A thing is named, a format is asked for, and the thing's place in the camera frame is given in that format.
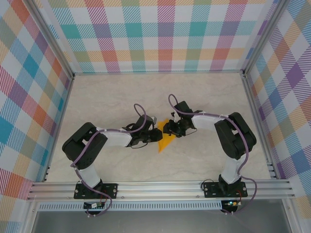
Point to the orange paper sheet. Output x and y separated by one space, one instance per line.
165 144

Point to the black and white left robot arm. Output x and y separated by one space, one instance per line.
82 148

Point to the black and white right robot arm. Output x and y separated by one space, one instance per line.
235 140

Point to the grey metal panel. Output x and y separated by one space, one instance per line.
158 222

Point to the small black circuit board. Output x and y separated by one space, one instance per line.
93 205

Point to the small circuit board with LED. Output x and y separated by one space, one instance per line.
232 203

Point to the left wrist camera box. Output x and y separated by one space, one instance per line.
154 119

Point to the aluminium mounting rail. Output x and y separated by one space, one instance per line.
158 190

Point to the aluminium rear floor rail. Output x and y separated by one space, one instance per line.
158 72

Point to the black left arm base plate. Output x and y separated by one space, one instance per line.
110 190

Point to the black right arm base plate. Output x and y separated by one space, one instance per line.
210 190

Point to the aluminium side floor rail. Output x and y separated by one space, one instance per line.
255 111
63 111

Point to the aluminium corner post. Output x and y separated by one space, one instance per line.
52 41
264 40

